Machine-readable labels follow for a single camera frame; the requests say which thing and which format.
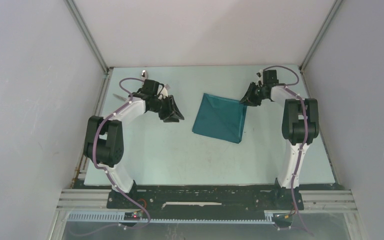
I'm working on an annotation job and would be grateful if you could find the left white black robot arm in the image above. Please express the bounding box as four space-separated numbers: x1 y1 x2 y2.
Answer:
83 79 185 208

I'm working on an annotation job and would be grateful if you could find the teal cloth napkin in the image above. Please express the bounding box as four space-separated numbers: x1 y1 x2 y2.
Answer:
192 93 247 144

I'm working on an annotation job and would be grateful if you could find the grey slotted cable duct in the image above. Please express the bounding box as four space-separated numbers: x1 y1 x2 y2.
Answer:
66 211 275 225

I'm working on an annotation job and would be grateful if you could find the silver knife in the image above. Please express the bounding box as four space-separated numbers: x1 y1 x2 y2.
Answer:
112 93 130 102

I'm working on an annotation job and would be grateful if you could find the silver spoon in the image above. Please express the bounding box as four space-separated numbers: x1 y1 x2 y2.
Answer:
141 70 149 81

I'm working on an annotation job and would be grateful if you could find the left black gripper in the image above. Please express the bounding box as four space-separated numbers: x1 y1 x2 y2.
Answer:
149 95 184 123

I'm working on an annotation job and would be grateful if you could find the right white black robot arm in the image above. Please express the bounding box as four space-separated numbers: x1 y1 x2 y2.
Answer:
239 69 320 189

